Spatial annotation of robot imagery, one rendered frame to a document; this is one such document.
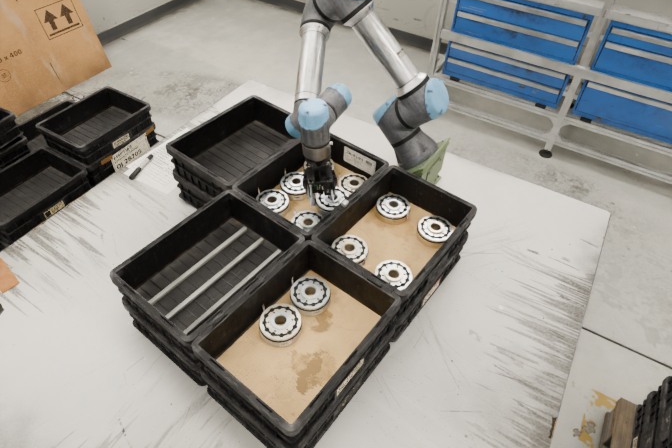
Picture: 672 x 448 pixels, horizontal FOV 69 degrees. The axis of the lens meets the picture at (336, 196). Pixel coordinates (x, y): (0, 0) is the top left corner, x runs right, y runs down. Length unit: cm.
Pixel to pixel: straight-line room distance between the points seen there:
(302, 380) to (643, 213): 244
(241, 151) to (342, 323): 75
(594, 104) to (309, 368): 239
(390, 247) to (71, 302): 92
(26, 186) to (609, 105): 296
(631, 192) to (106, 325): 282
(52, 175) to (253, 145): 113
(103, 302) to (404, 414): 88
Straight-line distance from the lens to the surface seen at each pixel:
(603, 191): 326
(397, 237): 146
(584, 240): 184
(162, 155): 199
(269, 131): 182
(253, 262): 139
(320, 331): 126
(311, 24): 158
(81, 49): 403
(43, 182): 256
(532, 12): 300
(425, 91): 156
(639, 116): 317
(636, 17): 293
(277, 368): 121
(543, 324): 156
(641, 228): 313
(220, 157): 173
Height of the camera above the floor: 191
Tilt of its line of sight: 44 degrees down
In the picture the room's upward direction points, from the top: 3 degrees clockwise
